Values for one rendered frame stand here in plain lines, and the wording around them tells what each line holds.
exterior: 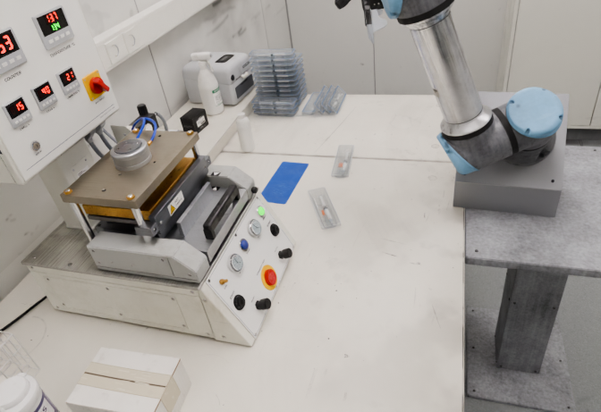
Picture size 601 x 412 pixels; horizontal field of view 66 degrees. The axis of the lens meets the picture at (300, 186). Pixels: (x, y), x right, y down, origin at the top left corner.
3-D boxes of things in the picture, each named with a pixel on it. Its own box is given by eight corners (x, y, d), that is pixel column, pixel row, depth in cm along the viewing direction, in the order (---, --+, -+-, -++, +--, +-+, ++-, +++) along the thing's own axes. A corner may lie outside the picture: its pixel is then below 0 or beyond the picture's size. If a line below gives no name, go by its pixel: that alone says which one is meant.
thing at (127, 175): (54, 225, 101) (26, 177, 93) (132, 151, 124) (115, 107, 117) (149, 237, 93) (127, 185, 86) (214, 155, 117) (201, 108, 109)
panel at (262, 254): (255, 339, 102) (204, 281, 95) (294, 246, 125) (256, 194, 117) (262, 338, 101) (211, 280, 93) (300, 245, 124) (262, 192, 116)
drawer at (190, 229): (96, 249, 106) (82, 223, 101) (147, 192, 123) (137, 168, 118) (211, 264, 97) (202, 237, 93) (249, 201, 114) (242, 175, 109)
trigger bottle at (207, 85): (202, 116, 189) (186, 57, 175) (208, 107, 196) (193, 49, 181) (222, 115, 187) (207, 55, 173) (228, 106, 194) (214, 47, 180)
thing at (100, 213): (88, 219, 101) (71, 183, 96) (142, 163, 118) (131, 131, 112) (156, 226, 96) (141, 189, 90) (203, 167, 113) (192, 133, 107)
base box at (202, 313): (56, 312, 117) (24, 264, 107) (137, 217, 145) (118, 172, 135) (251, 348, 101) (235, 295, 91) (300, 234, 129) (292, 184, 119)
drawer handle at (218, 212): (206, 239, 98) (200, 224, 96) (232, 197, 110) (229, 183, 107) (214, 240, 98) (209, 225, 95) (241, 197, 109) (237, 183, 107)
